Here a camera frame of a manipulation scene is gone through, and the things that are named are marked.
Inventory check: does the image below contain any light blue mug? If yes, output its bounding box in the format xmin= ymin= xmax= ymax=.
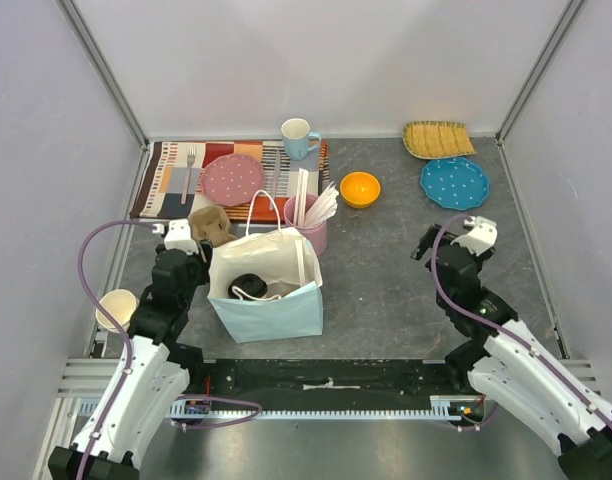
xmin=281 ymin=118 xmax=322 ymax=161

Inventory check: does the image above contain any colourful striped placemat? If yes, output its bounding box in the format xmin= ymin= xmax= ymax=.
xmin=129 ymin=140 xmax=330 ymax=220

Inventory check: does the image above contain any silver fork pink handle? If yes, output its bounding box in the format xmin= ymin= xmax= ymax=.
xmin=181 ymin=144 xmax=196 ymax=205

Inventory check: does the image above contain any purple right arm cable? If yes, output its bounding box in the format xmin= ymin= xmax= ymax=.
xmin=429 ymin=213 xmax=612 ymax=441

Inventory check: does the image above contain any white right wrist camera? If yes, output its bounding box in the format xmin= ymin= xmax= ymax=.
xmin=451 ymin=216 xmax=498 ymax=257

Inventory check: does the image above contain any orange bowl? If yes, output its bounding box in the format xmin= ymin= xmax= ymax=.
xmin=340 ymin=171 xmax=381 ymax=209

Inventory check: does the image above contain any yellow woven tray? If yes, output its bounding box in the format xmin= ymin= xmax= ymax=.
xmin=402 ymin=121 xmax=476 ymax=160

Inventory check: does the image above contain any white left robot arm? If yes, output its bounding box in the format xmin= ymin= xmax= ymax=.
xmin=48 ymin=240 xmax=212 ymax=479

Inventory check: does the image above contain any pink straw holder cup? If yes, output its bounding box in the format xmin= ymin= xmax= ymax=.
xmin=283 ymin=196 xmax=327 ymax=256

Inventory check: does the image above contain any light blue paper bag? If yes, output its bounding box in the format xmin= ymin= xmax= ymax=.
xmin=207 ymin=215 xmax=324 ymax=343

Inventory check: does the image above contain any pink polka dot plate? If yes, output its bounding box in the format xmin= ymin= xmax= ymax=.
xmin=200 ymin=154 xmax=265 ymax=207

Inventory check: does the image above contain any grey table knife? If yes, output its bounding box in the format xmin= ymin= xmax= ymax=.
xmin=270 ymin=149 xmax=282 ymax=199

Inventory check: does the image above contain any grey slotted cable duct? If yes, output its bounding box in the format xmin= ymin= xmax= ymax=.
xmin=78 ymin=397 xmax=487 ymax=420

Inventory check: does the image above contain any white straw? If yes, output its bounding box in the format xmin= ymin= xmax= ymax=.
xmin=319 ymin=182 xmax=339 ymax=222
xmin=295 ymin=240 xmax=306 ymax=287
xmin=303 ymin=196 xmax=327 ymax=228
xmin=293 ymin=168 xmax=309 ymax=227

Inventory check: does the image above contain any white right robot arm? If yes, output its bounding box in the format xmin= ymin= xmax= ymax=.
xmin=412 ymin=215 xmax=612 ymax=479

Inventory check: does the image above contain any blue polka dot plate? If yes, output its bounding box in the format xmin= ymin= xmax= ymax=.
xmin=420 ymin=157 xmax=490 ymax=211

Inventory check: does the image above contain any black plastic cup lid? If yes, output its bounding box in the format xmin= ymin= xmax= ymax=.
xmin=228 ymin=273 xmax=268 ymax=301

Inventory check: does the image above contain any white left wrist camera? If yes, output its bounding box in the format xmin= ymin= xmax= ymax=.
xmin=152 ymin=219 xmax=199 ymax=255

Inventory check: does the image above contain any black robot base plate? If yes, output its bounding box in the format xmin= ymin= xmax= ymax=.
xmin=186 ymin=359 xmax=478 ymax=412

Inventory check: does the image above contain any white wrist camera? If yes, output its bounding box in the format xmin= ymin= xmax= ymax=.
xmin=152 ymin=219 xmax=199 ymax=255
xmin=451 ymin=216 xmax=498 ymax=257

